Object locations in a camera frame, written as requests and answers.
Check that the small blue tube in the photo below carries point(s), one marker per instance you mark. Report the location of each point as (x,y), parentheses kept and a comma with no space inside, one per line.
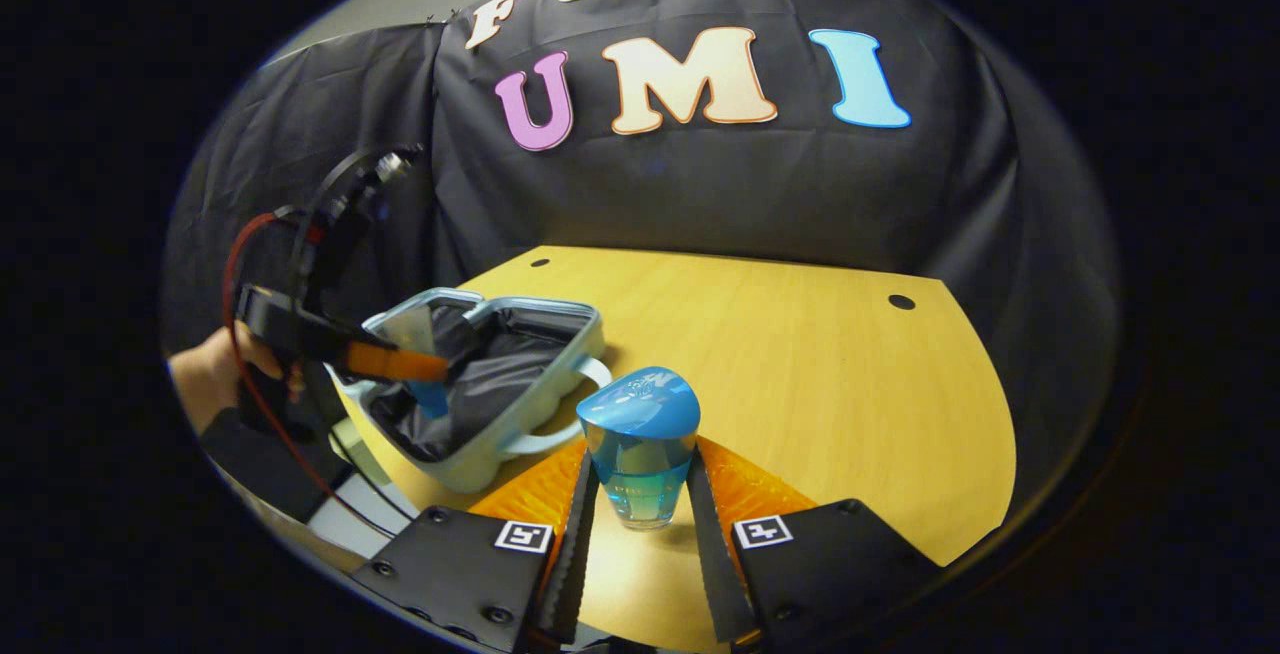
(430,399)

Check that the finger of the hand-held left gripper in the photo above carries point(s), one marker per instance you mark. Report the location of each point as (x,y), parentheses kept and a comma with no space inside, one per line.
(400,362)

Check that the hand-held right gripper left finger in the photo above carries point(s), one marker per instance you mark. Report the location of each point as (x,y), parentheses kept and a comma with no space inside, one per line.
(575,564)

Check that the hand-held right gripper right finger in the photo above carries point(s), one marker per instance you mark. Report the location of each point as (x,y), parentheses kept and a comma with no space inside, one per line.
(712,574)

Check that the blue glass bottle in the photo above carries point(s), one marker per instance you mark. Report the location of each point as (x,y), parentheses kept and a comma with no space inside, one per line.
(640,474)

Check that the light blue suitcase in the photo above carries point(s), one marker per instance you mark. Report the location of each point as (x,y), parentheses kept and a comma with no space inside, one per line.
(480,389)

